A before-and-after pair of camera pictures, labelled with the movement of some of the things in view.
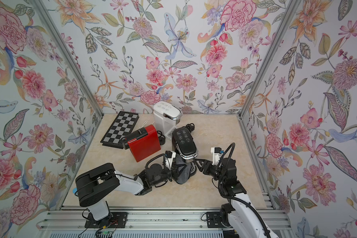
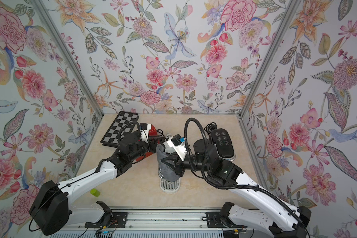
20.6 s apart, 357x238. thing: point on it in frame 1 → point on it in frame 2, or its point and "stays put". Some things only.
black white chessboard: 123,125 stays put
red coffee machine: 143,143 stays put
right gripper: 207,163 → 181,165
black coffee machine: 183,144 → 223,144
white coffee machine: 166,116 → 167,186
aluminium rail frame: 146,222 stays put
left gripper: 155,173 → 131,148
